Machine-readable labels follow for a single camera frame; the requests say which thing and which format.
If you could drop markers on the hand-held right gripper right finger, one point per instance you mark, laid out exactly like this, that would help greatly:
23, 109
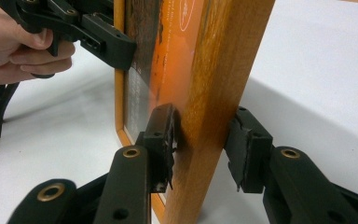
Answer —
292, 186

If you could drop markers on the wooden picture frame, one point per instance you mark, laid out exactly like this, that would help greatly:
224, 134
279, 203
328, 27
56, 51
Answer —
199, 93

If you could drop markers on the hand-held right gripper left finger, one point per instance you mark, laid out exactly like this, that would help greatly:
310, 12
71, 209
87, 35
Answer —
130, 180

